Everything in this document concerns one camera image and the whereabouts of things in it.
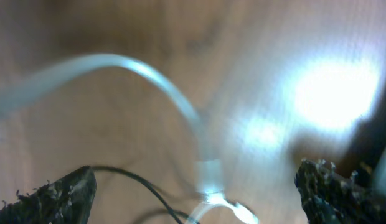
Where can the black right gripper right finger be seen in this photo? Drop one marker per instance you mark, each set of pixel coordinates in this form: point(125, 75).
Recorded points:
point(326, 197)

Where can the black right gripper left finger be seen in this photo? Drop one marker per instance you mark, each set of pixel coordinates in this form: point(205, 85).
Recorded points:
point(67, 200)

